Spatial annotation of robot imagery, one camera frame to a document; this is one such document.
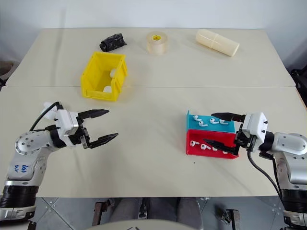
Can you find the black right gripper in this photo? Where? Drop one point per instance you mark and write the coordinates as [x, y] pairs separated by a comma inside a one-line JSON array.
[[251, 142]]

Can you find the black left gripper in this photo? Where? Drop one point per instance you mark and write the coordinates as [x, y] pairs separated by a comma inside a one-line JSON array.
[[85, 139]]

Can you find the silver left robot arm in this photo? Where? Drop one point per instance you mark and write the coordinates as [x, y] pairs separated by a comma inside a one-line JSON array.
[[28, 143]]

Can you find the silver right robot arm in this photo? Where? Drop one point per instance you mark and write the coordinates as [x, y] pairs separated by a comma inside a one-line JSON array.
[[291, 146]]

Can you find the yellow plastic bin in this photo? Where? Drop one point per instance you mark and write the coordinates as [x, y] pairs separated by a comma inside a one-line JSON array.
[[92, 79]]

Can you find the blue plastic tray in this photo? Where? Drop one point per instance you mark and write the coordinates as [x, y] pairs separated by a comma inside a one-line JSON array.
[[225, 128]]

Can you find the white earbud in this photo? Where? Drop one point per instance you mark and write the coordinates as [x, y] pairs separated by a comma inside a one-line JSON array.
[[196, 117], [214, 149], [193, 143], [212, 120], [202, 123], [222, 121], [204, 146]]

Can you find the red plastic tray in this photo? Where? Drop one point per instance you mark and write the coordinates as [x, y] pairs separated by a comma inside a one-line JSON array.
[[208, 136]]

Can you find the black rolled pouch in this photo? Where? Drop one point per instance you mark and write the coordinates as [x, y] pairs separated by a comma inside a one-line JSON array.
[[112, 42]]

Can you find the cream plastic cylinder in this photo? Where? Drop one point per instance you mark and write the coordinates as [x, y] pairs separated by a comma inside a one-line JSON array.
[[217, 42]]

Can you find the clear tape roll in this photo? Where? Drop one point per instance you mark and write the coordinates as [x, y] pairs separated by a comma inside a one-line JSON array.
[[157, 44]]

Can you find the dark round stool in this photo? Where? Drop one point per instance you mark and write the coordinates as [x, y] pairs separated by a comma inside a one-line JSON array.
[[6, 69]]

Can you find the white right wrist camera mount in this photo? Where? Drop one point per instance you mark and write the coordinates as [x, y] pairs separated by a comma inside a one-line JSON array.
[[255, 125]]

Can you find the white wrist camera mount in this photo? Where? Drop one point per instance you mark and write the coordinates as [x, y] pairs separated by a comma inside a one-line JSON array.
[[65, 122], [255, 125]]

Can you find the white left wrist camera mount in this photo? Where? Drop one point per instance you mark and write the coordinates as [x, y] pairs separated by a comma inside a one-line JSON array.
[[65, 122]]

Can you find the rusty metal bracket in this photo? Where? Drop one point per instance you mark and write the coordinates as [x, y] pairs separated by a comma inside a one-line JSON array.
[[230, 216], [102, 210]]

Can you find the black equipment frame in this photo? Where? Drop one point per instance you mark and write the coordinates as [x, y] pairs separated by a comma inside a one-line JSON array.
[[299, 81]]

